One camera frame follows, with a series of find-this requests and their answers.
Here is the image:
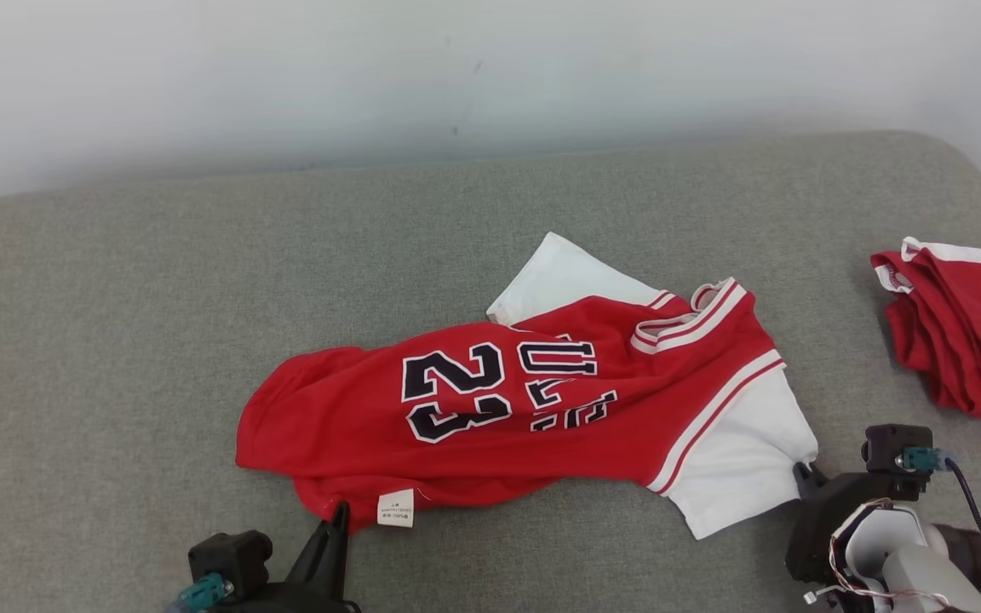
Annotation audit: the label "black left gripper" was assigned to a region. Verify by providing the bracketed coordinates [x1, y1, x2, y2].
[218, 501, 362, 613]

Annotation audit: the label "teal left camera connector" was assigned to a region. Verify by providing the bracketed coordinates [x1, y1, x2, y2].
[174, 571, 235, 613]

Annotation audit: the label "teal camera connector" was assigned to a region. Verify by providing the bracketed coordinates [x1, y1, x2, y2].
[174, 571, 235, 613]
[898, 446, 956, 474]

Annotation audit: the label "red jersey with white sleeves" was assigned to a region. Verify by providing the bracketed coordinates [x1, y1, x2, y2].
[234, 231, 821, 542]

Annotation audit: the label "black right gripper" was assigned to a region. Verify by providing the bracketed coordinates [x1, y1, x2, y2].
[785, 461, 927, 589]

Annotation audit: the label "red shorts with white band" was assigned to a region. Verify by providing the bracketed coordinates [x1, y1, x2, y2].
[870, 236, 981, 421]

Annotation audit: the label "teal right camera connector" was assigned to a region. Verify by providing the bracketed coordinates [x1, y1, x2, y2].
[898, 446, 956, 474]

